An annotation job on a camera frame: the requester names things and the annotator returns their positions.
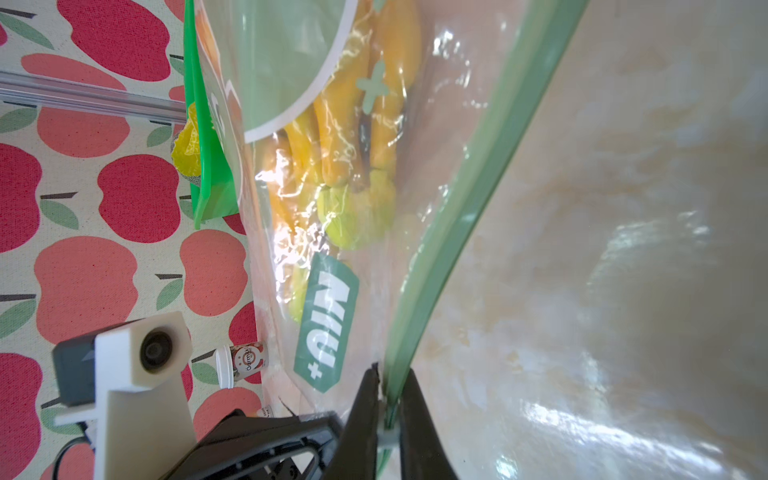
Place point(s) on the green basket with vegetables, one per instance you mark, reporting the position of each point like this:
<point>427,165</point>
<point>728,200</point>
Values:
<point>214,196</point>

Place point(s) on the aluminium frame post left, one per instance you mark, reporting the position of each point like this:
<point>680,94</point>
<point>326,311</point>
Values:
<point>43,91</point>

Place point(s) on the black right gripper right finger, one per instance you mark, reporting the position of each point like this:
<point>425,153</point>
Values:
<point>422,456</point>

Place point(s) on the bananas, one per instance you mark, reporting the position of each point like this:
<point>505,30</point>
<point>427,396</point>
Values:
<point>330,174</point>

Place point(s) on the small white lidded bottle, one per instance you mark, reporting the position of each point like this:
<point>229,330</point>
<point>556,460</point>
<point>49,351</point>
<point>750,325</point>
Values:
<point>238,362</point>

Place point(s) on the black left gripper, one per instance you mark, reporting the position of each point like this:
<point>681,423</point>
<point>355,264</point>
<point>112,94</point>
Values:
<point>242,447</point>

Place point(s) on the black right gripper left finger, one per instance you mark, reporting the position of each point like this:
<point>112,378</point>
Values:
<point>356,455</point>

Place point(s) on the yellow-green cabbage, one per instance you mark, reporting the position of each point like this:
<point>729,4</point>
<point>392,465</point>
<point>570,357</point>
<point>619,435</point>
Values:
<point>186,153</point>

